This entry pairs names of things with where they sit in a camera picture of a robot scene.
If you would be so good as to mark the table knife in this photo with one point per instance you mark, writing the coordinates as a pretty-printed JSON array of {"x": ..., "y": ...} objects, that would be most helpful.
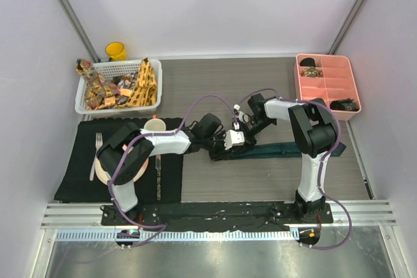
[{"x": 158, "y": 164}]

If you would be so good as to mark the rolled black tie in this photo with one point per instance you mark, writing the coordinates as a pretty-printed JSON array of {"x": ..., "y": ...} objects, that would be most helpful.
[{"x": 308, "y": 62}]

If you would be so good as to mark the multicolour patterned tie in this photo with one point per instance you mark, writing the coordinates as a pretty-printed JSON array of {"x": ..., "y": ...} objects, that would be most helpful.
[{"x": 104, "y": 93}]

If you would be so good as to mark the black placemat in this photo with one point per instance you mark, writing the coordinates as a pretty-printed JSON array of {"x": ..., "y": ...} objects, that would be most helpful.
[{"x": 76, "y": 186}]

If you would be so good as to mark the orange mug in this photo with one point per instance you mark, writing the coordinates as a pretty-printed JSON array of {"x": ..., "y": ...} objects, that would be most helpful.
[{"x": 155, "y": 124}]

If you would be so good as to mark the dark green tie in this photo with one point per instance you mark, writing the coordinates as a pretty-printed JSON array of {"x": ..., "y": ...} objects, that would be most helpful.
[{"x": 268, "y": 151}]

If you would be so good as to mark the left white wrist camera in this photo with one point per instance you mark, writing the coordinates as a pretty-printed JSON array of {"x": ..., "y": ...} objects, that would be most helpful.
[{"x": 233, "y": 138}]

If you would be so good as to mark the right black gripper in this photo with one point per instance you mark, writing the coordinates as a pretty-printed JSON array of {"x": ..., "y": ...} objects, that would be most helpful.
[{"x": 248, "y": 138}]

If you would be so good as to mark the yellow spotted tie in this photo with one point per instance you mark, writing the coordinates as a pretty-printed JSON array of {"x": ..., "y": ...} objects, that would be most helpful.
[{"x": 145, "y": 90}]

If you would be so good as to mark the rolled camouflage tie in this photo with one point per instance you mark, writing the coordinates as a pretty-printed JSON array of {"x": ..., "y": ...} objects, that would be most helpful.
[{"x": 312, "y": 72}]

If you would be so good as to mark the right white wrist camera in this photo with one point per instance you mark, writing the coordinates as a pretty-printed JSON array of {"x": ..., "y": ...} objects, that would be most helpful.
[{"x": 241, "y": 116}]

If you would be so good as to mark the white slotted cable duct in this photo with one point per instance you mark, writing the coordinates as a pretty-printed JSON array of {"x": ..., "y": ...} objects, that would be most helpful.
[{"x": 119, "y": 235}]

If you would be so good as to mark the yellow mug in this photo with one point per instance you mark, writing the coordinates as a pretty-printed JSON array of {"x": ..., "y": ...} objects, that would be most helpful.
[{"x": 116, "y": 51}]

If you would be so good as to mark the white plastic basket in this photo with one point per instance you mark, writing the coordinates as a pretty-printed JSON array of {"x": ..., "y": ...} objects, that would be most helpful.
[{"x": 118, "y": 68}]

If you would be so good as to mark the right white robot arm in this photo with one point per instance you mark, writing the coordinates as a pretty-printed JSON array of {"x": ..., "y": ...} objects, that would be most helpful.
[{"x": 316, "y": 134}]

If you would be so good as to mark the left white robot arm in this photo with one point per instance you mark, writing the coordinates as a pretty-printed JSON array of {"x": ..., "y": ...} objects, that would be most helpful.
[{"x": 125, "y": 152}]

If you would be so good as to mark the silver fork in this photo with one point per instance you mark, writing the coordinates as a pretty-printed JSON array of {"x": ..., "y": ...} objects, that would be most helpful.
[{"x": 98, "y": 144}]

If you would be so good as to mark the rolled dark patterned tie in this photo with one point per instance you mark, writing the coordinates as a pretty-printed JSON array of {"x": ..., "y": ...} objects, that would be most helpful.
[{"x": 347, "y": 104}]

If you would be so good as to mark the pink white plate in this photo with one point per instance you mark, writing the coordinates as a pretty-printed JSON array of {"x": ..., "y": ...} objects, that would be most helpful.
[{"x": 103, "y": 176}]

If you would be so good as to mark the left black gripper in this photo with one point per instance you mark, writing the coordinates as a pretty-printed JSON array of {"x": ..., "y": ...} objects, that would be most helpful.
[{"x": 221, "y": 153}]

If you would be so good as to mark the pink compartment tray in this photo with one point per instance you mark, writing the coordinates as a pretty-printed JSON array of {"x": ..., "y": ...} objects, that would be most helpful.
[{"x": 338, "y": 82}]

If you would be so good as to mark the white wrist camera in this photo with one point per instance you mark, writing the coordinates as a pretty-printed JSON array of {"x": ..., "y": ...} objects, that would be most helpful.
[
  {"x": 241, "y": 116},
  {"x": 233, "y": 138}
]

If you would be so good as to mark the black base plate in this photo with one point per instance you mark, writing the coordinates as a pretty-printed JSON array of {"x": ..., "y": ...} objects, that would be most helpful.
[{"x": 215, "y": 216}]

